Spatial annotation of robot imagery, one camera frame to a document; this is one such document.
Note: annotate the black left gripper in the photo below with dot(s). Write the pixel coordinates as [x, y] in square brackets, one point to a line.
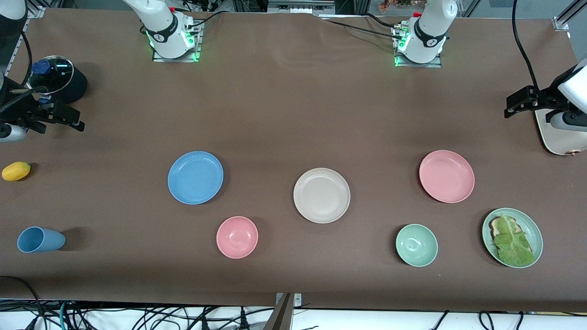
[545, 97]

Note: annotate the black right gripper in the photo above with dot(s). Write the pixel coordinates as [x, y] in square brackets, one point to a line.
[17, 113]

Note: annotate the pink plate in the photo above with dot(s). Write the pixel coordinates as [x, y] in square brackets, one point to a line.
[446, 176]

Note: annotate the blue plate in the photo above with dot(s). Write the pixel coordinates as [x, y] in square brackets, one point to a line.
[195, 178]

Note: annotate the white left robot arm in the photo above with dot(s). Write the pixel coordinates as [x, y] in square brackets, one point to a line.
[429, 27]

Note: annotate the beige toaster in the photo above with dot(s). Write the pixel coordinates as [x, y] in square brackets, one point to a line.
[557, 140]

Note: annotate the glass lid blue knob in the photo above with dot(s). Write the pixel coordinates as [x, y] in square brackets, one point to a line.
[59, 73]

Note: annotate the yellow lemon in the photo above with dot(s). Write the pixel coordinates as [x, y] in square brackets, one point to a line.
[16, 171]

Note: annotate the aluminium side profile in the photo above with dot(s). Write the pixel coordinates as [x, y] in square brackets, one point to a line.
[17, 48]

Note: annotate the aluminium corner profile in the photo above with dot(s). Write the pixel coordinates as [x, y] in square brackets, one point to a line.
[565, 18]

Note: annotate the blue plastic cup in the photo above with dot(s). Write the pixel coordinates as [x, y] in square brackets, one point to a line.
[40, 239]

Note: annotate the toasted bread slice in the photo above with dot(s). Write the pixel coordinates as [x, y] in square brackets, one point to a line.
[495, 225]

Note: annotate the green plate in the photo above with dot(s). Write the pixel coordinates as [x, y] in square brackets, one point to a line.
[534, 233]

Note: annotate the green lettuce leaf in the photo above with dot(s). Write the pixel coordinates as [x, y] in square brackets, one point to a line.
[514, 245]

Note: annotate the orange leafy object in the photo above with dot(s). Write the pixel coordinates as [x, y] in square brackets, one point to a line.
[399, 4]

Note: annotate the small green bowl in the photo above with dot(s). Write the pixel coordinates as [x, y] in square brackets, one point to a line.
[416, 245]

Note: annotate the small pink bowl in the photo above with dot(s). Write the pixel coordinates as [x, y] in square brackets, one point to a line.
[237, 237]

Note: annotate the beige plate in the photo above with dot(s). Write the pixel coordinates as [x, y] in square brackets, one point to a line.
[321, 195]

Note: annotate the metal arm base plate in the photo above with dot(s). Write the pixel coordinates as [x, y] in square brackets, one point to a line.
[398, 62]
[196, 50]

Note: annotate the aluminium frame rail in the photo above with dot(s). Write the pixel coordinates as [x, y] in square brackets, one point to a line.
[300, 5]

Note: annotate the dark camera stand post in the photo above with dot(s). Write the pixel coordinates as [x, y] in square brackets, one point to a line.
[282, 316]

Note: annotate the metal table edge bracket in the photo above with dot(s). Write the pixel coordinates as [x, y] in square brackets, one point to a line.
[298, 300]

